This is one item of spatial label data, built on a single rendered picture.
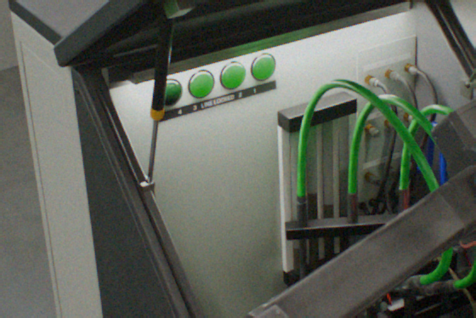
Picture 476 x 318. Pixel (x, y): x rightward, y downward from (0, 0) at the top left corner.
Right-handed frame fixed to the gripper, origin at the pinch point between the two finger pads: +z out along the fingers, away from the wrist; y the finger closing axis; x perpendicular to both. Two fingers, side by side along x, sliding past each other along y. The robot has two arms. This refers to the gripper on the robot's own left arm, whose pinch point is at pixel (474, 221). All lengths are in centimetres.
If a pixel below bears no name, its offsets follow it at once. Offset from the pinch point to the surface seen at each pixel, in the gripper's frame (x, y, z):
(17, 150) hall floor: -151, 81, 307
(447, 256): 1.1, 1.8, 13.1
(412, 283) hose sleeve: 1.6, 5.8, 23.0
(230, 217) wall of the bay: -24, 25, 48
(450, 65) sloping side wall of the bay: -33, -21, 40
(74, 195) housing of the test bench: -36, 49, 40
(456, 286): 4.0, -1.3, 28.0
